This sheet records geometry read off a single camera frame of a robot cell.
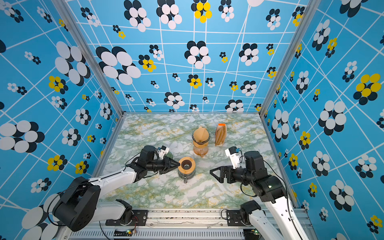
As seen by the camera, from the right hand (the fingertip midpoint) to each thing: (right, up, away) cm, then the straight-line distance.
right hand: (218, 171), depth 68 cm
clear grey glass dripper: (-7, +11, +23) cm, 26 cm away
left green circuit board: (-42, -30, +2) cm, 52 cm away
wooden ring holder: (-7, +9, +22) cm, 25 cm away
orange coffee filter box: (+6, +15, +28) cm, 33 cm away
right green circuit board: (+16, -30, +1) cm, 34 cm away
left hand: (-19, -1, +13) cm, 23 cm away
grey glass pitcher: (-15, -7, +13) cm, 21 cm away
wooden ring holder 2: (-15, -1, +15) cm, 21 cm away
